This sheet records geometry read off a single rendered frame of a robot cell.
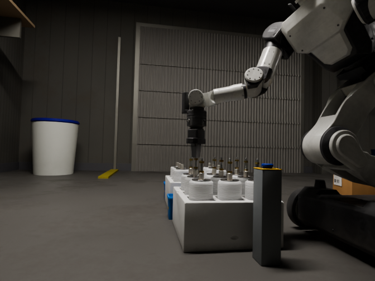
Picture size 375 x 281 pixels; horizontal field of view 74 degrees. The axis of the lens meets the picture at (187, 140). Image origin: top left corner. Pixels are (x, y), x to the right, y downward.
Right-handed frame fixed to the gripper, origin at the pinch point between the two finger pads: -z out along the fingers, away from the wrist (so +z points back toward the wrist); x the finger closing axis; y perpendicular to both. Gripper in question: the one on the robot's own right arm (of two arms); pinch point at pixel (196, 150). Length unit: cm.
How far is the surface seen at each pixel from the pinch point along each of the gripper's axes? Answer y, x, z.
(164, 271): -7, -36, -37
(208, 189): -11.2, -11.9, -14.7
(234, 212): -20.4, -9.5, -22.5
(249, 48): 56, 347, 187
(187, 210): -6.0, -19.8, -21.6
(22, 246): 49, -45, -37
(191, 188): -4.8, -13.9, -14.4
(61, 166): 246, 118, -26
